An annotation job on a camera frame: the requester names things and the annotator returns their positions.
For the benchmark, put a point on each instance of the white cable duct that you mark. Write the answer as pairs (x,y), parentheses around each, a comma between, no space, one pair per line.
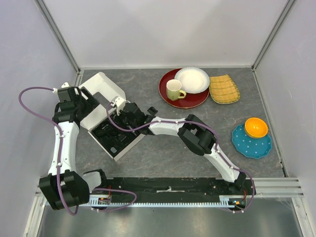
(98,202)

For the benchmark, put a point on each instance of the small oil bottle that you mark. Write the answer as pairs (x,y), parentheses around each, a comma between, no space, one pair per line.
(113,150)

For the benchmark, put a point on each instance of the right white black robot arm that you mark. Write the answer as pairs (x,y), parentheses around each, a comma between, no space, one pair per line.
(195,134)

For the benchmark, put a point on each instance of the white paper plate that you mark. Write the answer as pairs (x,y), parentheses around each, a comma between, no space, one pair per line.
(194,80)

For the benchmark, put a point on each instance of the blue dotted plate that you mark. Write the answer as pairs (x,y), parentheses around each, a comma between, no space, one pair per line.
(251,147)

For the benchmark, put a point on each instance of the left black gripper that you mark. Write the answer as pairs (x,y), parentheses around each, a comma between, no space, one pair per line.
(91,103)

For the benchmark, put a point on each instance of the woven bamboo tray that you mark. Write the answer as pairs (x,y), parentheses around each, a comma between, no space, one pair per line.
(223,90)

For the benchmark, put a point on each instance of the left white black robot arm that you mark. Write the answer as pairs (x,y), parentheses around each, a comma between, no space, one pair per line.
(63,187)

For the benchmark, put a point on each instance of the yellow-green mug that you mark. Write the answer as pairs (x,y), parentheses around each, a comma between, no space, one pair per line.
(174,91)

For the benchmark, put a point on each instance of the white clipper kit box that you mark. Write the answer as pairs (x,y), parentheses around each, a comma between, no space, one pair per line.
(100,83)

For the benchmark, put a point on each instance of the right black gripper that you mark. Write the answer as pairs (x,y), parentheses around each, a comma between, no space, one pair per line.
(117,118)

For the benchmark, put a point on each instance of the orange bowl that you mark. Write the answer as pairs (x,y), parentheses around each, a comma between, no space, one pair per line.
(256,127)

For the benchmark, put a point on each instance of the red round plate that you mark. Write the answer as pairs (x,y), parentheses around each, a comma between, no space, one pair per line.
(190,101)

